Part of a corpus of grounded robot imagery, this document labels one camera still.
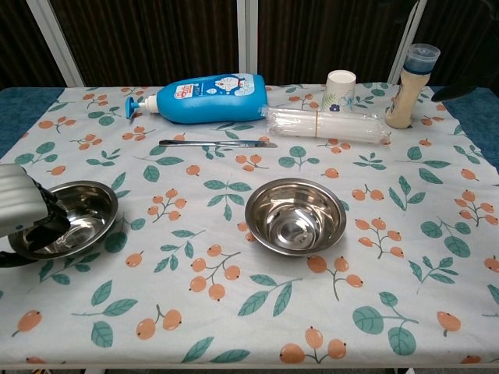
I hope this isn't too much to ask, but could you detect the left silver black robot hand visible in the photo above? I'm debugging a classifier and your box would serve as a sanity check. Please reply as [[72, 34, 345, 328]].
[[0, 163, 72, 269]]

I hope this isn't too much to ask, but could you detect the floral white tablecloth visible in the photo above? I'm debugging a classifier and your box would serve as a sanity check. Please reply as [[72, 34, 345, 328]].
[[0, 82, 499, 369]]

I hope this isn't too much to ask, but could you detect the beige sauce bottle blue cap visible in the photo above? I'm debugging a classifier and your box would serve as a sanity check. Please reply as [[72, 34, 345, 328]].
[[384, 43, 441, 129]]

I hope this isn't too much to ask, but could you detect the blue pump soap bottle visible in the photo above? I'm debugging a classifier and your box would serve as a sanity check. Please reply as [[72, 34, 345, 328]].
[[124, 72, 269, 125]]

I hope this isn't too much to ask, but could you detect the pack of white straws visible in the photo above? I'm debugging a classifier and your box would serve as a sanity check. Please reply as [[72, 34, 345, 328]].
[[260, 105, 392, 146]]

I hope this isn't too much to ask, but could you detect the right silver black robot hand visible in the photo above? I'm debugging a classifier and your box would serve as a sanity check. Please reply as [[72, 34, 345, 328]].
[[430, 76, 499, 103]]

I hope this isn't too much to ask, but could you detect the stainless steel table knife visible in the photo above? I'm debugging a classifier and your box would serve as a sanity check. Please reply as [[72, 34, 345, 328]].
[[158, 139, 278, 150]]

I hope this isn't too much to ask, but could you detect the stainless steel bowl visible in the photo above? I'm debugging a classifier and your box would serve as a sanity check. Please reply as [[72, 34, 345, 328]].
[[7, 179, 120, 261], [246, 178, 347, 243], [244, 178, 348, 254]]

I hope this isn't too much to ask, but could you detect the dark brown partition panel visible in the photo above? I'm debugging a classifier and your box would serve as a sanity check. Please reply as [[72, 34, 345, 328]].
[[50, 0, 246, 87], [247, 0, 424, 86], [0, 0, 85, 89]]

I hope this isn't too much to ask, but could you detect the floral paper cup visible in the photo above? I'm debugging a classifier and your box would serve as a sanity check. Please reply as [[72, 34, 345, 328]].
[[321, 69, 358, 114]]

